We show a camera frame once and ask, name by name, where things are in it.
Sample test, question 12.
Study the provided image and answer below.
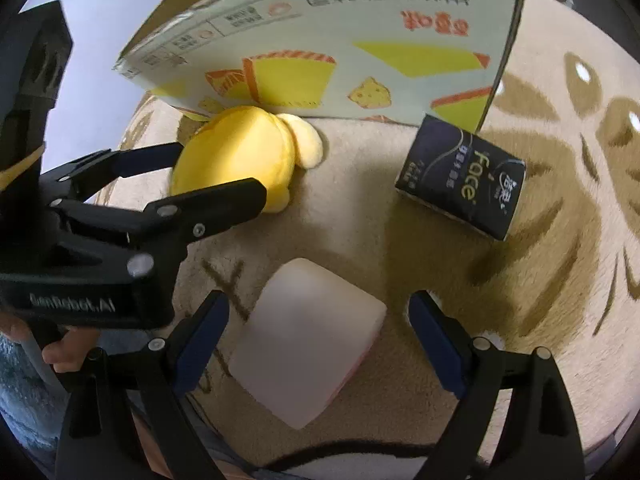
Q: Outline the person's left hand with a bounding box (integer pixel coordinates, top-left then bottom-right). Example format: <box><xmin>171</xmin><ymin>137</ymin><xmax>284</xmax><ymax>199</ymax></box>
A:
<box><xmin>0</xmin><ymin>310</ymin><xmax>99</xmax><ymax>376</ymax></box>

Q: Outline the yellow round plush toy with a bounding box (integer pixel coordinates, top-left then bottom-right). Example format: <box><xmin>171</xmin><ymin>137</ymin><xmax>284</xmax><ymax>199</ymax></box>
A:
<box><xmin>170</xmin><ymin>105</ymin><xmax>324</xmax><ymax>214</ymax></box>

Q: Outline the printed cardboard box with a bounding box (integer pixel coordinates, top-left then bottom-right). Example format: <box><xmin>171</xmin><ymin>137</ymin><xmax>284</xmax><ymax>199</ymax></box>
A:
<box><xmin>112</xmin><ymin>0</ymin><xmax>529</xmax><ymax>134</ymax></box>

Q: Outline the person's left forearm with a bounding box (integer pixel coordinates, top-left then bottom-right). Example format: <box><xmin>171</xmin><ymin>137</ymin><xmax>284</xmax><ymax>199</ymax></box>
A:
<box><xmin>0</xmin><ymin>332</ymin><xmax>71</xmax><ymax>441</ymax></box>

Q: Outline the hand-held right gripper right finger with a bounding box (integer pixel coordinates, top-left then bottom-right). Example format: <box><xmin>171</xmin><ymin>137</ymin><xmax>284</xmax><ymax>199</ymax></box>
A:
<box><xmin>407</xmin><ymin>290</ymin><xmax>586</xmax><ymax>480</ymax></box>

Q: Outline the black tissue pack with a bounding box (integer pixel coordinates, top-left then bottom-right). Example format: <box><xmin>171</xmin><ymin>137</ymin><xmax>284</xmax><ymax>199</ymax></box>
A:
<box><xmin>394</xmin><ymin>114</ymin><xmax>527</xmax><ymax>242</ymax></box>

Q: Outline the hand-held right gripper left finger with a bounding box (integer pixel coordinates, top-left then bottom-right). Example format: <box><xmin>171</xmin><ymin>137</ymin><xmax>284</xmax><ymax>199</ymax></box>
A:
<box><xmin>54</xmin><ymin>290</ymin><xmax>231</xmax><ymax>480</ymax></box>

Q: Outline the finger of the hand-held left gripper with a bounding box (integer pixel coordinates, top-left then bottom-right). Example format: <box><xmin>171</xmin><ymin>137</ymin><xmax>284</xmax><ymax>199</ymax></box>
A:
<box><xmin>54</xmin><ymin>177</ymin><xmax>268</xmax><ymax>277</ymax></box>
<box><xmin>39</xmin><ymin>142</ymin><xmax>186</xmax><ymax>206</ymax></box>

